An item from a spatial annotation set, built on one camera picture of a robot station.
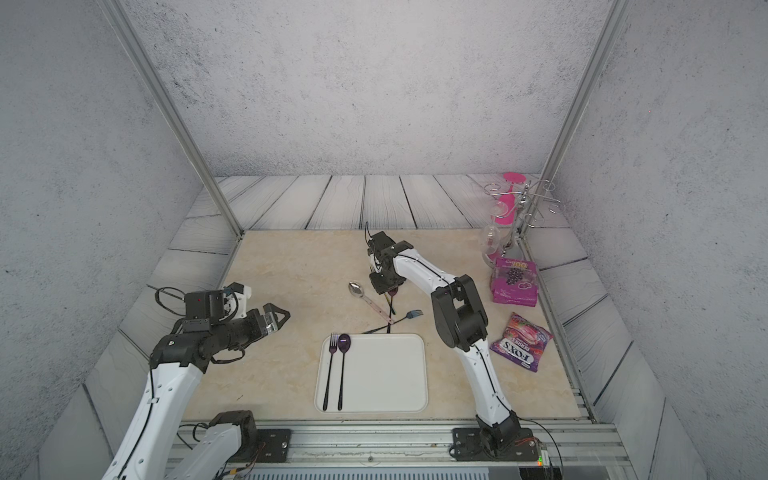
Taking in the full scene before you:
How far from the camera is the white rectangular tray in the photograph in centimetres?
81

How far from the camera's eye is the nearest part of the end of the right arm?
0.76m

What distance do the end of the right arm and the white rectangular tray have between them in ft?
0.57
